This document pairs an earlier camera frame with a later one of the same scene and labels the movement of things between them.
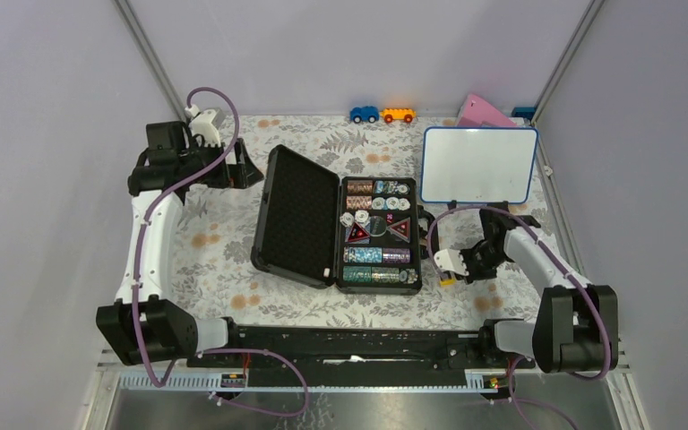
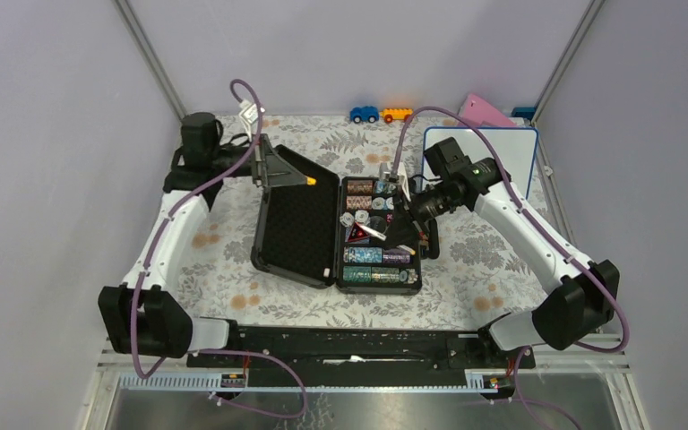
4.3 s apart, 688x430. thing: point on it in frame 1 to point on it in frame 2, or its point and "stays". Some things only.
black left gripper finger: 242,155 to 279,167
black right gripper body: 483,263 to 430,203
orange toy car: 406,114 stays
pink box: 481,111 stays
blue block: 526,112 stays
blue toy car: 366,113 stays
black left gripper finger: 246,177 to 286,179
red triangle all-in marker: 356,234 stays
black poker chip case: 359,235 stays
